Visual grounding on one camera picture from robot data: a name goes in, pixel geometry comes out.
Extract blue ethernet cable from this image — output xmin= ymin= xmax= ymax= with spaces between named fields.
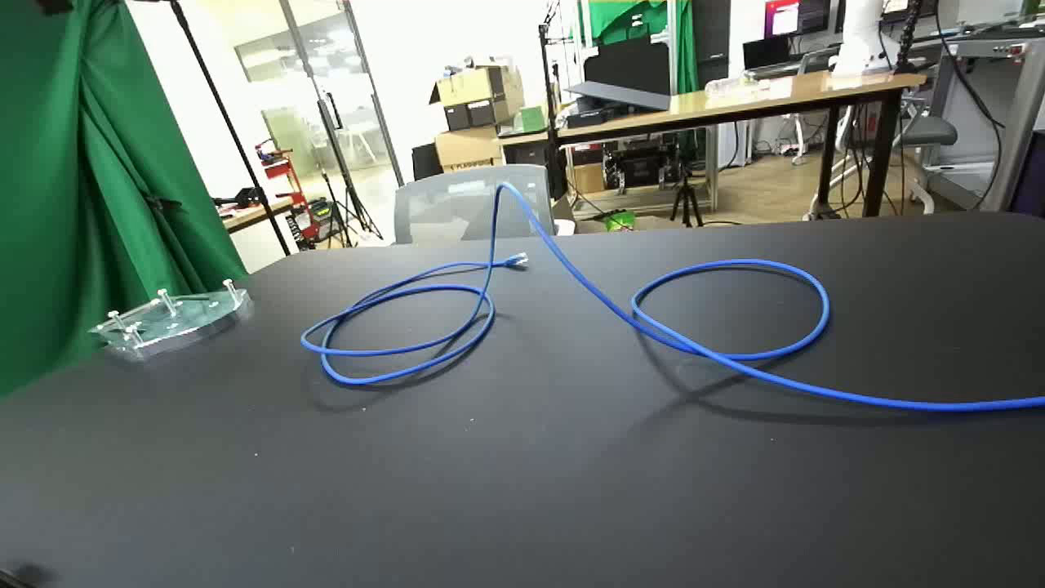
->
xmin=296 ymin=178 xmax=1045 ymax=417

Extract green backdrop curtain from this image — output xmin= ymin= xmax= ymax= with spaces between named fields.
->
xmin=0 ymin=0 xmax=246 ymax=396

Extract clear acrylic plate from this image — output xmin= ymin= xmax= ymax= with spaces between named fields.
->
xmin=92 ymin=276 xmax=250 ymax=362

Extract wooden desk with black legs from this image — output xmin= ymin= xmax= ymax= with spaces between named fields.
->
xmin=500 ymin=71 xmax=922 ymax=220

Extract grey mesh office chair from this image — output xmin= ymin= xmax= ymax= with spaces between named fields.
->
xmin=395 ymin=163 xmax=554 ymax=244

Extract stacked cardboard boxes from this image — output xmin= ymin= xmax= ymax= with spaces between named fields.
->
xmin=432 ymin=66 xmax=523 ymax=169

